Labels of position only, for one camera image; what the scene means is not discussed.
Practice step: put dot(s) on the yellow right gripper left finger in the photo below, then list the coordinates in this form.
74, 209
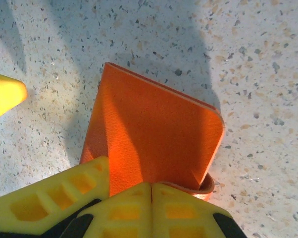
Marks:
129, 210

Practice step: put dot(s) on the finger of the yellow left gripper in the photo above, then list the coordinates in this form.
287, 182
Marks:
64, 196
5, 96

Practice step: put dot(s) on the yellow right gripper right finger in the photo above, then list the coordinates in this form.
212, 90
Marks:
178, 210

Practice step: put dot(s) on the orange card holder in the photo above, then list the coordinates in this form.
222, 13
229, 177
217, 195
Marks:
151, 124

